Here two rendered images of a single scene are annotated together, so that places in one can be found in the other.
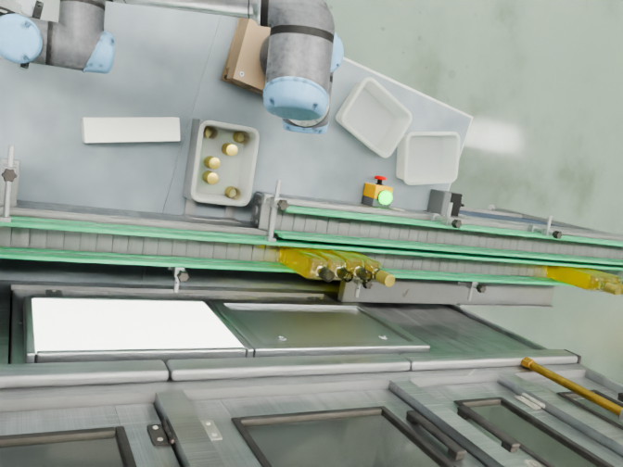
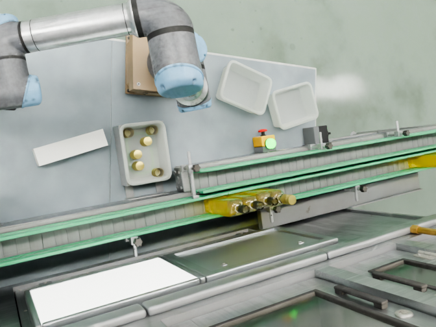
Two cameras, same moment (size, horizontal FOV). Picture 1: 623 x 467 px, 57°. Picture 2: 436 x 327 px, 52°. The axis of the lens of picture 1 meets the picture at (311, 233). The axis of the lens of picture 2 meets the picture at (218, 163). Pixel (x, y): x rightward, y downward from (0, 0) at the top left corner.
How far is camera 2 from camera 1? 0.07 m
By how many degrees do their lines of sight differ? 5
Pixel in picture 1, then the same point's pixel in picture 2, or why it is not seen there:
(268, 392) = (224, 304)
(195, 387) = (168, 316)
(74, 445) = not seen: outside the picture
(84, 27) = (14, 75)
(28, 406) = not seen: outside the picture
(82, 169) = (42, 187)
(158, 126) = (89, 139)
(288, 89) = (172, 74)
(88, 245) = (61, 240)
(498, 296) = (378, 192)
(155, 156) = (93, 161)
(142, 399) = not seen: outside the picture
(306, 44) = (174, 39)
